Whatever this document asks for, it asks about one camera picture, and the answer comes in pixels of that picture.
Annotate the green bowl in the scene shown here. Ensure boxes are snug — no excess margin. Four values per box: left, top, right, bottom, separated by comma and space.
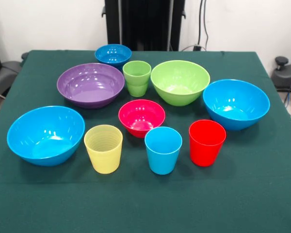
150, 60, 211, 107

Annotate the small dark blue bowl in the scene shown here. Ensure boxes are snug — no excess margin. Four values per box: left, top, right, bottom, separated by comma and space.
95, 44, 132, 68

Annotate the black wall cable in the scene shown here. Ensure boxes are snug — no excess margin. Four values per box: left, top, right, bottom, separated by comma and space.
179, 0, 209, 51

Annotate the yellow cup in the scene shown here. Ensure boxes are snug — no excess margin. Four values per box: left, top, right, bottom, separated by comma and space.
83, 124, 124, 174

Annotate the large light blue bowl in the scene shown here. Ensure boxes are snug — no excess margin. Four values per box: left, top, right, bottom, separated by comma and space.
6, 105, 86, 167
203, 79, 271, 132

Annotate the grey pedestal foot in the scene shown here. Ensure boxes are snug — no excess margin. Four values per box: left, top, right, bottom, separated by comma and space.
271, 56, 291, 89
0, 60, 23, 98

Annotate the pink bowl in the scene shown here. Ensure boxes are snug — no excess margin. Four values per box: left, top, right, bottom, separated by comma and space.
118, 99, 166, 139

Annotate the light blue cup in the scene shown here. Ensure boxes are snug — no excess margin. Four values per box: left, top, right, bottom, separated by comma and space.
144, 126, 183, 175

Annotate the dark green tablecloth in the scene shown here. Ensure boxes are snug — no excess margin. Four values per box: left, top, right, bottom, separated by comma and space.
0, 50, 291, 233

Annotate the purple bowl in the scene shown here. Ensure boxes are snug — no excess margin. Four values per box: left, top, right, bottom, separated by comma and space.
56, 63, 126, 109

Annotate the red cup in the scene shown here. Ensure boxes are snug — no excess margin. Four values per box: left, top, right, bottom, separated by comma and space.
189, 119, 227, 167

